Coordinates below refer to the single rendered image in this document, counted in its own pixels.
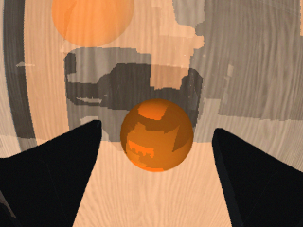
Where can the clear l-shaped low wall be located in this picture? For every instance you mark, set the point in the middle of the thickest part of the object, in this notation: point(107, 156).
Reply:
point(9, 143)

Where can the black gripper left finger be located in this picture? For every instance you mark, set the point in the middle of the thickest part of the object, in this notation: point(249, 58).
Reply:
point(43, 186)

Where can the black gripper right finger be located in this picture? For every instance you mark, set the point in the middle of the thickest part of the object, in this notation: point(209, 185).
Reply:
point(259, 190)

